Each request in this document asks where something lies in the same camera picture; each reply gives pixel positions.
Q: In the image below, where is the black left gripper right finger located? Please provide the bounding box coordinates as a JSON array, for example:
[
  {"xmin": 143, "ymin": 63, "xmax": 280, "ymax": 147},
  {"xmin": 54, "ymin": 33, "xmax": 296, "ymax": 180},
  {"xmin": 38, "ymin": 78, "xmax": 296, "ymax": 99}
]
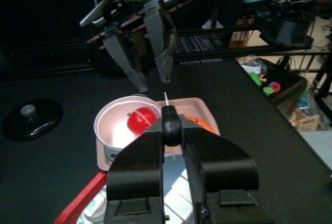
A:
[{"xmin": 181, "ymin": 126, "xmax": 275, "ymax": 224}]

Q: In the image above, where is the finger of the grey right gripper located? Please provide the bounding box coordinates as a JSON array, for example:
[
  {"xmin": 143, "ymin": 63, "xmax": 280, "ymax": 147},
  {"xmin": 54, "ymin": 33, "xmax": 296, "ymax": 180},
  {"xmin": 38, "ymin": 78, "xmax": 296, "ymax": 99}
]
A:
[
  {"xmin": 144, "ymin": 0, "xmax": 176, "ymax": 84},
  {"xmin": 104, "ymin": 33, "xmax": 149, "ymax": 93}
]

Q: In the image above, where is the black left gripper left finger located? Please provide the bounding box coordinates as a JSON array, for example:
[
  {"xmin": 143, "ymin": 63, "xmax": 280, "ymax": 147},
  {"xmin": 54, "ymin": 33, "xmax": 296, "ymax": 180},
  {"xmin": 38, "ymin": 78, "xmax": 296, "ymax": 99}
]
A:
[{"xmin": 105, "ymin": 130, "xmax": 167, "ymax": 224}]

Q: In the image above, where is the toy cleaver with black handle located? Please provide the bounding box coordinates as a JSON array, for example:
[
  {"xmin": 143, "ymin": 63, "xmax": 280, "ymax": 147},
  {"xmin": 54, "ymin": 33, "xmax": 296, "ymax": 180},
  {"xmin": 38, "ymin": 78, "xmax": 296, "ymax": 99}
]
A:
[{"xmin": 160, "ymin": 91, "xmax": 201, "ymax": 224}]

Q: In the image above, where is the black computer keyboard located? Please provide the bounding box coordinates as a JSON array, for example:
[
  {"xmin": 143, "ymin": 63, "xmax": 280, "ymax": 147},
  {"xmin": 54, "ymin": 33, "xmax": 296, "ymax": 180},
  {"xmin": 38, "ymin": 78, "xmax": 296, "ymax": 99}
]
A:
[{"xmin": 173, "ymin": 34, "xmax": 219, "ymax": 55}]

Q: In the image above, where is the white round bowl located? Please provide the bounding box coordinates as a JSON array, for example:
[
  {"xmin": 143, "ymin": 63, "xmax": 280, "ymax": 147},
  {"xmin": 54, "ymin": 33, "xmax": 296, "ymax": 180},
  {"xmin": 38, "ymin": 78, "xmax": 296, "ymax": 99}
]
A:
[{"xmin": 94, "ymin": 94, "xmax": 164, "ymax": 163}]

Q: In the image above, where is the orange toy food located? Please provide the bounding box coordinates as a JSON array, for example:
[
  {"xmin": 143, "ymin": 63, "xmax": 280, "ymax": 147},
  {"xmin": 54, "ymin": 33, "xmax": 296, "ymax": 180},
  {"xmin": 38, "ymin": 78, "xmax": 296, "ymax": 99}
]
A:
[{"xmin": 185, "ymin": 114, "xmax": 217, "ymax": 134}]

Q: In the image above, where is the red toy tomato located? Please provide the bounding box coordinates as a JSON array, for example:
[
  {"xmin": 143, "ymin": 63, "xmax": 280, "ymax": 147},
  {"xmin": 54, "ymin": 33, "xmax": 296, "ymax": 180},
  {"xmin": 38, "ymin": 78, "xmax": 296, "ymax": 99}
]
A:
[{"xmin": 126, "ymin": 106, "xmax": 159, "ymax": 136}]

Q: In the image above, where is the red plastic basket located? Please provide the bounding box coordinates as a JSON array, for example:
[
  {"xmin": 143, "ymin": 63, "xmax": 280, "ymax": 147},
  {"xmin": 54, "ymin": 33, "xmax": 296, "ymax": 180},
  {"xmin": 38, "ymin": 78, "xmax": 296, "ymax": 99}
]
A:
[{"xmin": 54, "ymin": 171, "xmax": 109, "ymax": 224}]

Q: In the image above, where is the pink plastic tray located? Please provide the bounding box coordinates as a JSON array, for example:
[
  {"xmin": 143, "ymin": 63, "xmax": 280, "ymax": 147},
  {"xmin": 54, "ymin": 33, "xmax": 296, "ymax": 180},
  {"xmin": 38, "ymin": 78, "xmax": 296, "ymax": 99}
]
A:
[{"xmin": 97, "ymin": 97, "xmax": 223, "ymax": 172}]

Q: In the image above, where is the brown cardboard box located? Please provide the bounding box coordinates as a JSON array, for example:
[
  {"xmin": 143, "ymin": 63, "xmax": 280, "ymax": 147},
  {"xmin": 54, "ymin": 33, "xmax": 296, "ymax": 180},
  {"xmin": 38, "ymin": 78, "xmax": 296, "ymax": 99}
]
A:
[{"xmin": 290, "ymin": 109, "xmax": 322, "ymax": 133}]

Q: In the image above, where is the green toy piece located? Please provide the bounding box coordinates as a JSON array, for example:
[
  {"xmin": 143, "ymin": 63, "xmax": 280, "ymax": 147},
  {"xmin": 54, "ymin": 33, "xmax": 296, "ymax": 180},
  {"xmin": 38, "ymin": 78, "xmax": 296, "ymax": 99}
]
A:
[{"xmin": 248, "ymin": 71, "xmax": 275, "ymax": 97}]

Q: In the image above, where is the black pot lid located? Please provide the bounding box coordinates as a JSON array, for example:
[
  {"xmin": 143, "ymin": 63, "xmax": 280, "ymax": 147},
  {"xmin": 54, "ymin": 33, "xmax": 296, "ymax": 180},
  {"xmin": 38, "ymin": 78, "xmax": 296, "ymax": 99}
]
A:
[{"xmin": 2, "ymin": 98, "xmax": 65, "ymax": 143}]

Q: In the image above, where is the black storage bin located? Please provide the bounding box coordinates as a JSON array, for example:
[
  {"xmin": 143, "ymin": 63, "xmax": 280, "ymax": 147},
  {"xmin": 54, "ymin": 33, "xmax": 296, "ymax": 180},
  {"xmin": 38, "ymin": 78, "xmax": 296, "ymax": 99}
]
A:
[{"xmin": 239, "ymin": 56, "xmax": 310, "ymax": 107}]

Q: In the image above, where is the black cylindrical device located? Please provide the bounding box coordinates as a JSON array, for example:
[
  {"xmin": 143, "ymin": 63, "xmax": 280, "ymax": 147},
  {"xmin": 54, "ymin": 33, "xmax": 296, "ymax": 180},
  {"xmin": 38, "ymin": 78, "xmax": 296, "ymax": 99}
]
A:
[{"xmin": 259, "ymin": 6, "xmax": 315, "ymax": 49}]

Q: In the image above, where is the pink toy ring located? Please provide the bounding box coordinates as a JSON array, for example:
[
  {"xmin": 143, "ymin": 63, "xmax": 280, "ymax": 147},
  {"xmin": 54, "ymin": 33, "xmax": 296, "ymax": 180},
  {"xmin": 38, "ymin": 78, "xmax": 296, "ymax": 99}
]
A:
[{"xmin": 268, "ymin": 81, "xmax": 283, "ymax": 93}]

